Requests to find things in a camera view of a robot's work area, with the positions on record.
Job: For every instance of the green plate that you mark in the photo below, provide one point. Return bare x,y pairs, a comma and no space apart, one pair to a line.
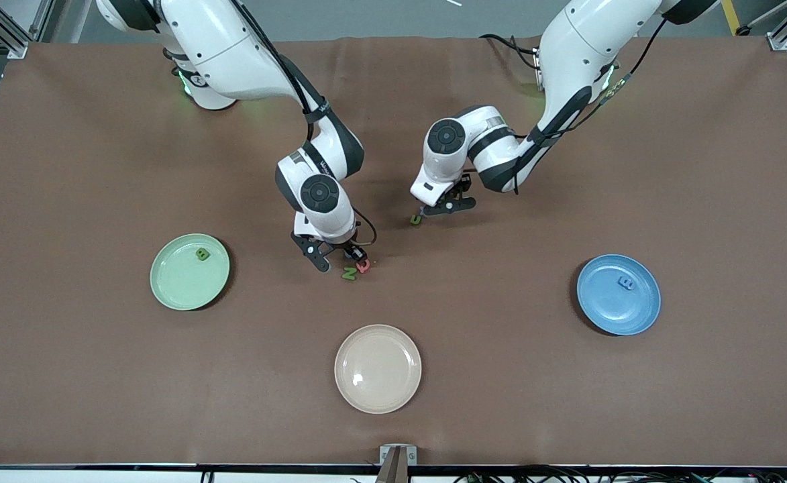
182,282

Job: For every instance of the beige plate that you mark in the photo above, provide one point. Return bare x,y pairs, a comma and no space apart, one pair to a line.
378,369

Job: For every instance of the dark green letter B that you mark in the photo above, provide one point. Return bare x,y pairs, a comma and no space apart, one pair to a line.
202,254

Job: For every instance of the brown table cover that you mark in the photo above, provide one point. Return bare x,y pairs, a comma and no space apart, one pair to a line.
98,376

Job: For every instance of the black stand foot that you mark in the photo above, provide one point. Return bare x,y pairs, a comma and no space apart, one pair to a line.
743,30

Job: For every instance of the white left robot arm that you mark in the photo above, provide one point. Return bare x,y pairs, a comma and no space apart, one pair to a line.
581,60

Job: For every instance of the pink letter Q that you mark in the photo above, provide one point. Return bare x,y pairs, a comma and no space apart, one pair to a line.
363,267

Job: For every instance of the blue plate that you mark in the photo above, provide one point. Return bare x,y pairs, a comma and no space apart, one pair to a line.
608,308

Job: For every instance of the yellow floor tape strip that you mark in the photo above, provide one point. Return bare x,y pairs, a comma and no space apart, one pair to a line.
732,19

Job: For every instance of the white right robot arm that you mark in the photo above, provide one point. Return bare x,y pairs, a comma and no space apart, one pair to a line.
232,54

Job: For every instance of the blue letter B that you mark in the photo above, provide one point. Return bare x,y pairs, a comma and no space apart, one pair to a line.
626,283

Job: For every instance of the green letter N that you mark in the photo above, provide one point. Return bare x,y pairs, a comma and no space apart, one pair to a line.
349,274

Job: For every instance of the metal camera bracket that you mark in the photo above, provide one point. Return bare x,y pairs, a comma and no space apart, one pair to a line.
398,463

